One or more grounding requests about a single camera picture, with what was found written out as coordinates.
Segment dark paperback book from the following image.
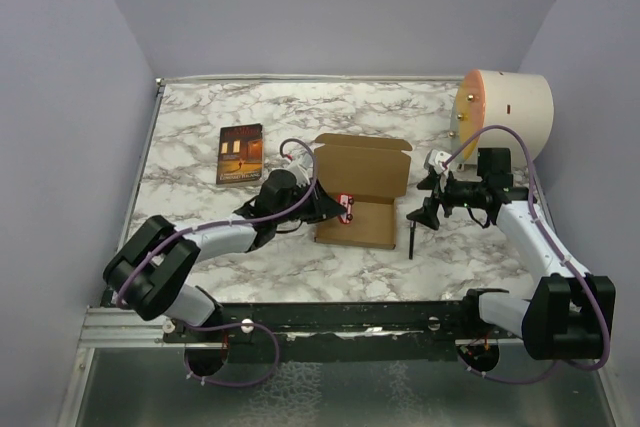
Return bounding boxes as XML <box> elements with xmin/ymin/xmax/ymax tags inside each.
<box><xmin>216</xmin><ymin>123</ymin><xmax>264</xmax><ymax>186</ymax></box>

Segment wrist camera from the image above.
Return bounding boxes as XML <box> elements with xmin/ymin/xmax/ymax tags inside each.
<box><xmin>286</xmin><ymin>153</ymin><xmax>315</xmax><ymax>186</ymax></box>
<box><xmin>424</xmin><ymin>149</ymin><xmax>451</xmax><ymax>179</ymax></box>

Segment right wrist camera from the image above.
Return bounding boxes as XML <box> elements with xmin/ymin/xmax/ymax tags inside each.
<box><xmin>424</xmin><ymin>149</ymin><xmax>451</xmax><ymax>179</ymax></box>

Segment black pen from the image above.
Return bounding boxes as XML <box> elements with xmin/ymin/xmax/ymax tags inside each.
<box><xmin>408</xmin><ymin>221</ymin><xmax>417</xmax><ymax>260</ymax></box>

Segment brown cardboard box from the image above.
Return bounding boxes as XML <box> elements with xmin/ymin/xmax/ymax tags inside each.
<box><xmin>314</xmin><ymin>133</ymin><xmax>412</xmax><ymax>250</ymax></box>

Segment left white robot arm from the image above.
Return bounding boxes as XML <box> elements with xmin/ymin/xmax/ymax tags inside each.
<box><xmin>103</xmin><ymin>169</ymin><xmax>347</xmax><ymax>342</ymax></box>

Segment red toy ambulance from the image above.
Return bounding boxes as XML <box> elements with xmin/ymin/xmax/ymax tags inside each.
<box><xmin>338</xmin><ymin>194</ymin><xmax>355</xmax><ymax>225</ymax></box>

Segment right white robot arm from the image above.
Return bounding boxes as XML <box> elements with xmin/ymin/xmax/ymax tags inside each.
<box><xmin>407</xmin><ymin>148</ymin><xmax>616</xmax><ymax>361</ymax></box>

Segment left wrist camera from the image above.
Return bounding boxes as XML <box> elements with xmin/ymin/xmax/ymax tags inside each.
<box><xmin>286</xmin><ymin>153</ymin><xmax>315</xmax><ymax>186</ymax></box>

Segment cream cylinder with coloured face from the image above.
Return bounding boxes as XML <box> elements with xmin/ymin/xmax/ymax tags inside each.
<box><xmin>449</xmin><ymin>70</ymin><xmax>554</xmax><ymax>168</ymax></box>

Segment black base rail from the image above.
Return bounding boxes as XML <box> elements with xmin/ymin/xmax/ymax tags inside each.
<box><xmin>163</xmin><ymin>300</ymin><xmax>515</xmax><ymax>373</ymax></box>

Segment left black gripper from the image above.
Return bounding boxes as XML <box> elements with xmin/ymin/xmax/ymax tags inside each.
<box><xmin>274</xmin><ymin>177</ymin><xmax>346</xmax><ymax>226</ymax></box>

